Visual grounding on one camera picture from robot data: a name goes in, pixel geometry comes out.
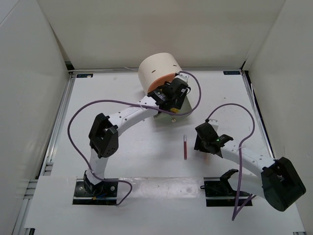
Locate orange plastic drawer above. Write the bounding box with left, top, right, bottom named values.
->
left=147, top=73, right=176, bottom=93

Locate grey green bottom drawer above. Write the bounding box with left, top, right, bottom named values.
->
left=153, top=96, right=194, bottom=125

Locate cream cylindrical organizer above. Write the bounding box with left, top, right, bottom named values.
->
left=138, top=53, right=181, bottom=94

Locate gold black lipstick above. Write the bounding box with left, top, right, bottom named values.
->
left=170, top=108, right=179, bottom=114

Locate pale pink lip pencil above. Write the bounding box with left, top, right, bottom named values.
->
left=205, top=154, right=210, bottom=165

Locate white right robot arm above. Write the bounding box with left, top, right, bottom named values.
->
left=194, top=121, right=306, bottom=212

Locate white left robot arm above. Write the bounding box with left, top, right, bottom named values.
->
left=85, top=74, right=191, bottom=196

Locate dark logo sticker right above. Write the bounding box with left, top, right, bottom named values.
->
left=223, top=70, right=241, bottom=75

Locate dark logo sticker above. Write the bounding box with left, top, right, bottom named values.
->
left=223, top=70, right=241, bottom=75
left=76, top=73, right=93, bottom=78

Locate dark logo sticker left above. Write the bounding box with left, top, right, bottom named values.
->
left=76, top=73, right=93, bottom=78

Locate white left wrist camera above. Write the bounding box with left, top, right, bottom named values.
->
left=174, top=72, right=189, bottom=83

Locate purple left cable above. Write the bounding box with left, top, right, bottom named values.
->
left=67, top=70, right=202, bottom=206

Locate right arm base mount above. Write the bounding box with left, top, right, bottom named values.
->
left=200, top=169, right=239, bottom=207

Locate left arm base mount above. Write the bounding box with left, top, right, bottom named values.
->
left=72, top=179, right=118, bottom=206

